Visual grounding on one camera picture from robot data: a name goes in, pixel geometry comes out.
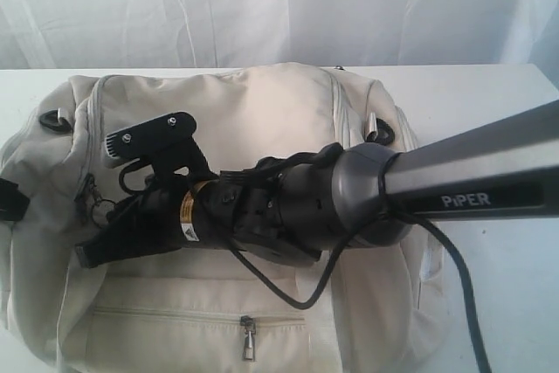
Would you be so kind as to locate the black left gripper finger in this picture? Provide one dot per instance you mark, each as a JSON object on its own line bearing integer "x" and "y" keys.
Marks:
{"x": 13, "y": 201}

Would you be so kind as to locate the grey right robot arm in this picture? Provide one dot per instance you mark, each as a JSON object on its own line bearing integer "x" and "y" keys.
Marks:
{"x": 290, "y": 210}

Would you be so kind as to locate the cream duffel bag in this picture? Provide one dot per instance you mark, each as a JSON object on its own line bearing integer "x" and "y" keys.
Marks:
{"x": 202, "y": 311}

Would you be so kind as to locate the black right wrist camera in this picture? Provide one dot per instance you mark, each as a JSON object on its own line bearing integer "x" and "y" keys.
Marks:
{"x": 165, "y": 143}

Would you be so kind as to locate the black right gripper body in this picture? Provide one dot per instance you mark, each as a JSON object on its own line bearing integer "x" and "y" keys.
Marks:
{"x": 191, "y": 211}

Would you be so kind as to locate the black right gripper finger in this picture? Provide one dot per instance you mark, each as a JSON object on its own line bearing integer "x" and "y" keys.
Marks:
{"x": 108, "y": 245}

